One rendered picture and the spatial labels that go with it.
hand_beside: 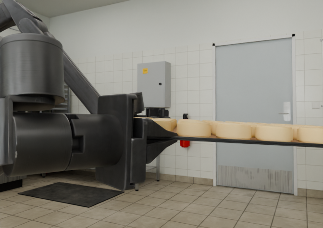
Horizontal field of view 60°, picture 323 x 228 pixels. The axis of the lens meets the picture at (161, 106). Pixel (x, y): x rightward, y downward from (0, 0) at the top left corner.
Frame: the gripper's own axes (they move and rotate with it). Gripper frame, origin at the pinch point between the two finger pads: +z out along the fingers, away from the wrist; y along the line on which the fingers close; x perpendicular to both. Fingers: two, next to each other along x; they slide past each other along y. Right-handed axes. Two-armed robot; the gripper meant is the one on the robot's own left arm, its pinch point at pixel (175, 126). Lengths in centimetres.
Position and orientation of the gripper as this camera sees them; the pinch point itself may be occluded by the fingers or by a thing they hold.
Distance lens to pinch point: 75.4
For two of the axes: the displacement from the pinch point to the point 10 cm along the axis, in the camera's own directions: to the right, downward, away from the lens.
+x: -7.5, -0.3, -6.6
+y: -0.2, 10.0, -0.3
